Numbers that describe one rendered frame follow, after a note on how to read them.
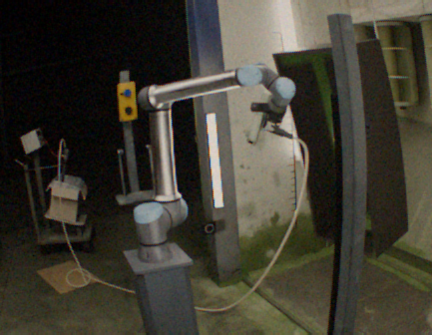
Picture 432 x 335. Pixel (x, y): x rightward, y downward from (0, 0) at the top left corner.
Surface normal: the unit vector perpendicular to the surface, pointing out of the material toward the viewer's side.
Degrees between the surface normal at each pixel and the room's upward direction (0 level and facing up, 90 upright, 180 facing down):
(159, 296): 90
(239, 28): 90
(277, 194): 90
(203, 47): 90
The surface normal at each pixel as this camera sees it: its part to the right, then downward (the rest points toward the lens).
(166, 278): 0.37, 0.15
